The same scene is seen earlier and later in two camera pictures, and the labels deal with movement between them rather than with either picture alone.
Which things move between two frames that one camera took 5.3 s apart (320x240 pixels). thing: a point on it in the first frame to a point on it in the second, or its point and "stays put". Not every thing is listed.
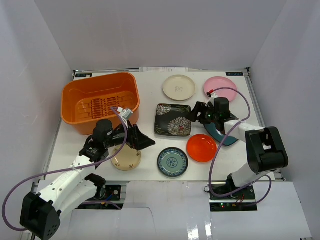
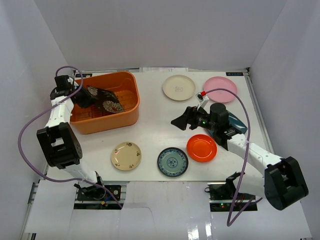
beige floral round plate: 127,159 stays put
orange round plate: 201,148 stays put
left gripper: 134,136 to 81,97
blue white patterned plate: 172,162 stays put
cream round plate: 179,87 stays put
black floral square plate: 173,120 to 106,100
